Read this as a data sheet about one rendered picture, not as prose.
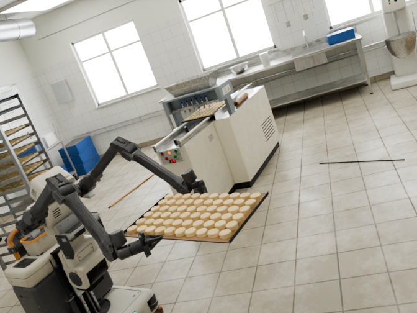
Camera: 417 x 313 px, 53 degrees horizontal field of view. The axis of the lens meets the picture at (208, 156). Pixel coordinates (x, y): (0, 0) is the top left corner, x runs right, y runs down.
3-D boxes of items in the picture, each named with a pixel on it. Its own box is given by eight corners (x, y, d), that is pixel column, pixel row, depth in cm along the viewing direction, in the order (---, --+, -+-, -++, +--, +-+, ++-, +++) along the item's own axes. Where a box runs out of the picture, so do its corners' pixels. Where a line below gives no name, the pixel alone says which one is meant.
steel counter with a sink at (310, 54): (176, 148, 751) (151, 82, 717) (187, 135, 815) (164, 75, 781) (375, 93, 643) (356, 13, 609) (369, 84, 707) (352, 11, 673)
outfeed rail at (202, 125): (247, 89, 557) (246, 84, 555) (250, 89, 556) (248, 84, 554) (179, 147, 391) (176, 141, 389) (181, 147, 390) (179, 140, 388)
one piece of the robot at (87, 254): (51, 296, 262) (15, 211, 240) (94, 259, 291) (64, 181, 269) (80, 305, 248) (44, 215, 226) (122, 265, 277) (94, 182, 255)
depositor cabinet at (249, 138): (234, 153, 605) (215, 98, 581) (282, 144, 569) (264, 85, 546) (197, 195, 499) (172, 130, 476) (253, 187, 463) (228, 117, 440)
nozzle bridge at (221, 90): (185, 120, 503) (175, 94, 493) (239, 107, 467) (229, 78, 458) (172, 130, 475) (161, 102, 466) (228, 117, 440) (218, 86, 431)
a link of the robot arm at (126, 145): (120, 130, 236) (111, 138, 228) (139, 145, 237) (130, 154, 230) (90, 171, 264) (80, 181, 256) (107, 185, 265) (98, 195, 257)
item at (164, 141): (228, 94, 571) (227, 89, 569) (230, 94, 570) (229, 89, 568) (154, 153, 406) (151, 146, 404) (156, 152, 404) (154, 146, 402)
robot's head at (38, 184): (27, 197, 243) (28, 178, 234) (55, 180, 259) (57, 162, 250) (45, 210, 240) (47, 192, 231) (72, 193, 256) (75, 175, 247)
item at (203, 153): (211, 193, 490) (185, 122, 465) (237, 189, 473) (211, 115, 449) (185, 225, 432) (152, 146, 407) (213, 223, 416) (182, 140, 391)
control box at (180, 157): (164, 163, 411) (159, 150, 407) (185, 159, 399) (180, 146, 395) (162, 165, 408) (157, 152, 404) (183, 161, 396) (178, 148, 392)
